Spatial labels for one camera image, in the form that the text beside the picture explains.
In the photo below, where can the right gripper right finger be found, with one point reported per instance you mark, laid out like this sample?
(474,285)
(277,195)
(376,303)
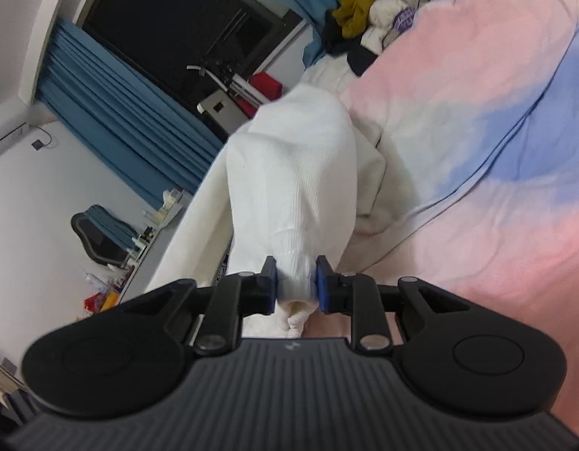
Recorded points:
(456,355)

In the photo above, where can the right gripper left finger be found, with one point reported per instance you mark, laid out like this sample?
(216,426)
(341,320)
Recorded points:
(131,357)

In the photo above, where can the white sweatpants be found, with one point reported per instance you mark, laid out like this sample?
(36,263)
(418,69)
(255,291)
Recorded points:
(301,180)

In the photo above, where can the folding drying rack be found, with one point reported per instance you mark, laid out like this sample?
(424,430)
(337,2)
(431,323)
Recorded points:
(222,106)

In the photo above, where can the grey white clothes pile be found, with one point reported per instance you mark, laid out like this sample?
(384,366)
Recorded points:
(389,19)

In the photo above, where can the white vanity desk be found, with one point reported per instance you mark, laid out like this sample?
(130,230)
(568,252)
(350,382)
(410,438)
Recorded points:
(150,247)

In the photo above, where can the left blue curtain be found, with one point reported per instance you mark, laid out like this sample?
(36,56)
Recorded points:
(141,134)

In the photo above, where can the white air conditioner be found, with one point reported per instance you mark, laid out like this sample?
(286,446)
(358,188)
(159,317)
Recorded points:
(11,135)

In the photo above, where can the pastel tie-dye duvet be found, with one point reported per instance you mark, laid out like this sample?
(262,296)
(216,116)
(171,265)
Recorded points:
(475,114)

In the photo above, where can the red cloth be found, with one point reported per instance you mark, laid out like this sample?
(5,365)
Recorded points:
(259,89)

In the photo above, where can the dark window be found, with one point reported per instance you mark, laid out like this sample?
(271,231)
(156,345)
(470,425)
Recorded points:
(188,47)

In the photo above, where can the mustard yellow garment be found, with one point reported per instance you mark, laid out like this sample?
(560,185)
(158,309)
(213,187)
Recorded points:
(352,16)

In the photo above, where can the wavy frame mirror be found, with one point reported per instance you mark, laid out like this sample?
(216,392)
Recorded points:
(106,239)

